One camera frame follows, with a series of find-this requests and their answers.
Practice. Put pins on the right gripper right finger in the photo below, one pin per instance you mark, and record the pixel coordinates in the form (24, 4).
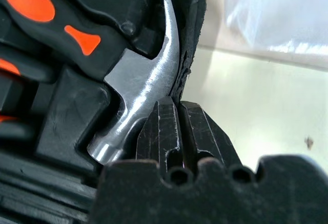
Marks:
(202, 137)

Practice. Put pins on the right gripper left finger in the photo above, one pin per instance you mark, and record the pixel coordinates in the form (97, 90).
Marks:
(156, 137)

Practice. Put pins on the black tool case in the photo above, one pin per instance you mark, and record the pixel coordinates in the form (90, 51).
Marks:
(77, 106)

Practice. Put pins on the steel claw hammer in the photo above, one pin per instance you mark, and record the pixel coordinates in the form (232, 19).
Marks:
(143, 80)

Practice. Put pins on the clear plastic bag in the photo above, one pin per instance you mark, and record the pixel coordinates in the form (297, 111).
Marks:
(269, 16)

